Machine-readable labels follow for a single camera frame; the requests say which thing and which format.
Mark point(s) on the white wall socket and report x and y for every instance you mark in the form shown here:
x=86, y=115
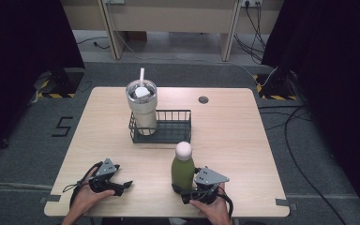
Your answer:
x=251, y=2

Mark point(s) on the black stand base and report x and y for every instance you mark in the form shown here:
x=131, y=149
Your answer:
x=65, y=82
x=276, y=87

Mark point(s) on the grey tape strip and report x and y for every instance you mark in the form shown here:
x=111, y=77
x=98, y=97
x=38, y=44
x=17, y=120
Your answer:
x=52, y=198
x=285, y=203

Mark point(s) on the white tumbler with straw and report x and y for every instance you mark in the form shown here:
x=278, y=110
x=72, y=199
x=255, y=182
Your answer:
x=142, y=109

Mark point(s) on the person's right hand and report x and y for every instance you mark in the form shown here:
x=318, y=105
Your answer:
x=215, y=211

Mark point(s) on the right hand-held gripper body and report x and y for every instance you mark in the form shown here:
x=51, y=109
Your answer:
x=209, y=178

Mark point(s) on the dark curtain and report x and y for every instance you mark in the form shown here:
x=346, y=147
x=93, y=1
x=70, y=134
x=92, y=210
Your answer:
x=340, y=78
x=18, y=62

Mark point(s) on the person's left hand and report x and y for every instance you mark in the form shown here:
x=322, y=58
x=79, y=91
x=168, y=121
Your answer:
x=87, y=198

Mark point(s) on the round table grommet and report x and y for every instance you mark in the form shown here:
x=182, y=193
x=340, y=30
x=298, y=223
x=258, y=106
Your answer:
x=203, y=100

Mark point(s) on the green bottle with white cap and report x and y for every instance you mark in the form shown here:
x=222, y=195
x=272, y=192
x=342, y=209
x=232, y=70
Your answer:
x=182, y=172

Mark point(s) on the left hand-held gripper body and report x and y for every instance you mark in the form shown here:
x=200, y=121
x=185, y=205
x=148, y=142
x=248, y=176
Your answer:
x=105, y=170

